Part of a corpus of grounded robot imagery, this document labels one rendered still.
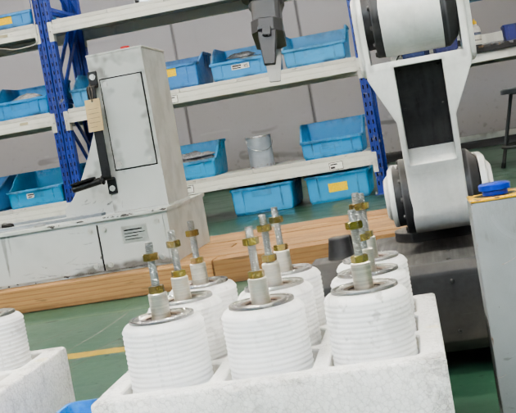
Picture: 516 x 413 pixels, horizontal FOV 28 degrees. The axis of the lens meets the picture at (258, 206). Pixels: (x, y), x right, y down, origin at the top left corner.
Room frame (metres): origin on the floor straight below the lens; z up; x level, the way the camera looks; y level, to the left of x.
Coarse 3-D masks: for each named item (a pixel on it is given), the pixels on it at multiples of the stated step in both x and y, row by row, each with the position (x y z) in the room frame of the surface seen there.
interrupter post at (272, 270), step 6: (264, 264) 1.27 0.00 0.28; (270, 264) 1.26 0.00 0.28; (276, 264) 1.27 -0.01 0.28; (270, 270) 1.26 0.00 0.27; (276, 270) 1.27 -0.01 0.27; (270, 276) 1.26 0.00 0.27; (276, 276) 1.27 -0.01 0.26; (270, 282) 1.26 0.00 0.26; (276, 282) 1.26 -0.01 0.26; (282, 282) 1.27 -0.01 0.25
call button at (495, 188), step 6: (504, 180) 1.31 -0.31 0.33; (480, 186) 1.30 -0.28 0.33; (486, 186) 1.29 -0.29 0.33; (492, 186) 1.29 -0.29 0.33; (498, 186) 1.29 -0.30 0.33; (504, 186) 1.29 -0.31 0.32; (486, 192) 1.30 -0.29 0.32; (492, 192) 1.29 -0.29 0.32; (498, 192) 1.29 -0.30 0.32; (504, 192) 1.29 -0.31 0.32
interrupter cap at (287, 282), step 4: (284, 280) 1.29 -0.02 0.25; (288, 280) 1.29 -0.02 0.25; (292, 280) 1.28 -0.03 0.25; (296, 280) 1.27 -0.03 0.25; (300, 280) 1.26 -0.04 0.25; (284, 284) 1.25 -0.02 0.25; (288, 284) 1.24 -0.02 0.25; (292, 284) 1.24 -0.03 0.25; (296, 284) 1.25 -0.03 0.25; (244, 288) 1.27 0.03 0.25; (248, 288) 1.27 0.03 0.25; (272, 288) 1.24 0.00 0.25; (276, 288) 1.24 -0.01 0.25; (280, 288) 1.24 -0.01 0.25; (248, 292) 1.26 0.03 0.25
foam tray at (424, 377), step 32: (416, 320) 1.29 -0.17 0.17; (320, 352) 1.17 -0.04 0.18; (128, 384) 1.18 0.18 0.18; (224, 384) 1.10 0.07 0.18; (256, 384) 1.08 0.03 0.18; (288, 384) 1.08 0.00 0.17; (320, 384) 1.07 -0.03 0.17; (352, 384) 1.07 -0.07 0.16; (384, 384) 1.06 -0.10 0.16; (416, 384) 1.06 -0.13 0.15; (448, 384) 1.05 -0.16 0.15
